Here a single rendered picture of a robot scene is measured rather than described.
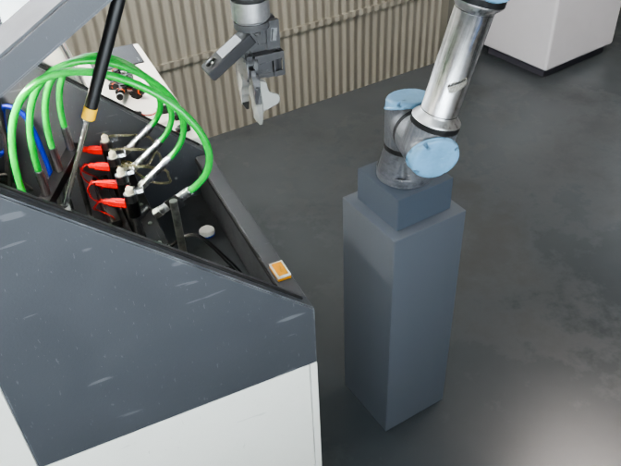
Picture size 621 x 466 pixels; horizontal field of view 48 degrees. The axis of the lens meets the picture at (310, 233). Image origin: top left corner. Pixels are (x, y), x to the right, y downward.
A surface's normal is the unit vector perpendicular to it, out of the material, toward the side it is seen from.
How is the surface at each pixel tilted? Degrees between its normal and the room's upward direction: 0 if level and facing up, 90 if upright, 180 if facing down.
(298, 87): 90
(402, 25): 90
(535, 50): 90
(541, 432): 0
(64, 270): 90
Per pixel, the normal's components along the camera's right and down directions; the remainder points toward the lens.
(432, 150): 0.18, 0.70
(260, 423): 0.42, 0.55
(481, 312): -0.04, -0.78
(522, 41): -0.82, 0.38
